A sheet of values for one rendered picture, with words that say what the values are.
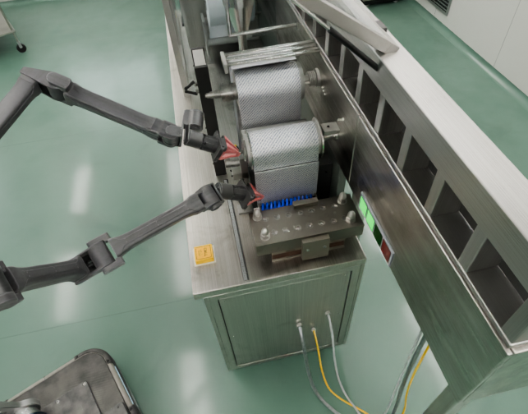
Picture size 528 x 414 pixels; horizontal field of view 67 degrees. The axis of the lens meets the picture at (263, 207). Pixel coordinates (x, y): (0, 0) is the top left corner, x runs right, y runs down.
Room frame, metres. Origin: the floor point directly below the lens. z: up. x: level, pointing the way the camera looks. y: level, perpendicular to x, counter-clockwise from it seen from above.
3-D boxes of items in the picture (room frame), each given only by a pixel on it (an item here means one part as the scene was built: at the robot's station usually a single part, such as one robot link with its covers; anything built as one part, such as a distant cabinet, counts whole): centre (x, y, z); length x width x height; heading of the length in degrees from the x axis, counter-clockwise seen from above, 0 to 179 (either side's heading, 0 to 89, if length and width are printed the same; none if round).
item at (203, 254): (0.90, 0.24, 0.91); 0.07 x 0.07 x 0.02; 8
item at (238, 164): (1.12, 0.08, 1.05); 0.06 x 0.05 x 0.31; 98
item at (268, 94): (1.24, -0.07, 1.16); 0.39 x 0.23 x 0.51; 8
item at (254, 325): (2.03, 0.12, 0.43); 2.52 x 0.64 x 0.86; 8
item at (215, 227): (2.03, 0.13, 0.88); 2.52 x 0.66 x 0.04; 8
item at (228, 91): (1.33, 0.09, 1.33); 0.06 x 0.06 x 0.06; 8
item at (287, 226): (0.93, -0.15, 1.00); 0.40 x 0.16 x 0.06; 98
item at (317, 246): (0.84, -0.18, 0.96); 0.10 x 0.03 x 0.11; 98
